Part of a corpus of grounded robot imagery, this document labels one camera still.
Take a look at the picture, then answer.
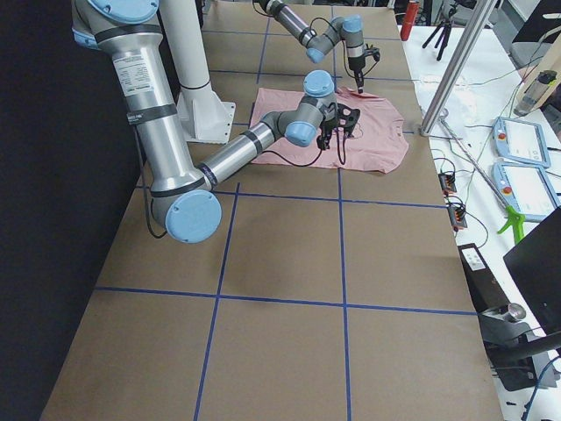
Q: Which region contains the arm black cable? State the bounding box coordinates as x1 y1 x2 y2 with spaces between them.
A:
306 17 380 82
136 126 365 240

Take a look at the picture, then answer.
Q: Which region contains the orange terminal block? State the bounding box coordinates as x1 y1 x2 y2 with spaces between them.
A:
438 172 457 196
447 203 467 232

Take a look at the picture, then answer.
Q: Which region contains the clear water bottle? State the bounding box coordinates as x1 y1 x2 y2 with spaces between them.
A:
514 70 557 117

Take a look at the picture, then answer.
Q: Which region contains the upper orange terminal block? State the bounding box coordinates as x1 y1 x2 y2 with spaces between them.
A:
438 172 457 196

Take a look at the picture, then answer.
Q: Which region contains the lower teach pendant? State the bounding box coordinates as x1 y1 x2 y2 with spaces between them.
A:
493 161 560 223

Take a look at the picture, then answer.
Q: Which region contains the black tripod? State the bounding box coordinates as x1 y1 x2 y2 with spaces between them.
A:
422 3 457 61

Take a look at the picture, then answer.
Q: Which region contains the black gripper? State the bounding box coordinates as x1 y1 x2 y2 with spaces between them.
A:
348 55 365 94
316 118 338 150

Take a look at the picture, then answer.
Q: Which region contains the green handled reacher grabber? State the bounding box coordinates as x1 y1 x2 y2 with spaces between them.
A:
438 108 525 245

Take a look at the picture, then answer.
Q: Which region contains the black box with label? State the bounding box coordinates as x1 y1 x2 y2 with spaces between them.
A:
458 243 508 313

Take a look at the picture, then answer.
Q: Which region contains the aluminium frame post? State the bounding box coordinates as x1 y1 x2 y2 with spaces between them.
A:
420 0 496 137

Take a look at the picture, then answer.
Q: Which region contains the lower orange terminal block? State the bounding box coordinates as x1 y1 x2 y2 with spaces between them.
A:
447 203 467 232

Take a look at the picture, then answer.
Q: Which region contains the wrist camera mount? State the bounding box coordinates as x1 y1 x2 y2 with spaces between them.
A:
336 103 361 139
363 44 380 63

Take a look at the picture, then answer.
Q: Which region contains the red bottle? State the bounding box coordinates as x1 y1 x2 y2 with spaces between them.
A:
400 0 419 41

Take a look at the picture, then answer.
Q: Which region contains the black monitor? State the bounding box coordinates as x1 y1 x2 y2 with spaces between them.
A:
503 210 560 333

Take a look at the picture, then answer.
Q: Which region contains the black clamp stand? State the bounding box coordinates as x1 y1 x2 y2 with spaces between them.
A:
478 310 560 392

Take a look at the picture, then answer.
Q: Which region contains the upper teach pendant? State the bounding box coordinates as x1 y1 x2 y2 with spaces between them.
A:
492 117 550 168

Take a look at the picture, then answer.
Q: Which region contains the teach pendant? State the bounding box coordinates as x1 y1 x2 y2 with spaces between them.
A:
492 117 550 168
493 161 560 223

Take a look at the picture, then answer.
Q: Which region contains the pink Snoopy t-shirt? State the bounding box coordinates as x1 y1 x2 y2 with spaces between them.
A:
252 87 408 174

